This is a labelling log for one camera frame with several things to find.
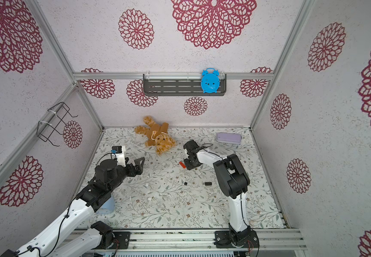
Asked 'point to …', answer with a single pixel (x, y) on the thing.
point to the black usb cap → (185, 183)
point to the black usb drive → (208, 183)
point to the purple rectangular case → (232, 138)
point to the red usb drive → (182, 164)
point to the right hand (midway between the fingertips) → (189, 162)
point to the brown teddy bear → (157, 135)
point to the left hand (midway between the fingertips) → (136, 159)
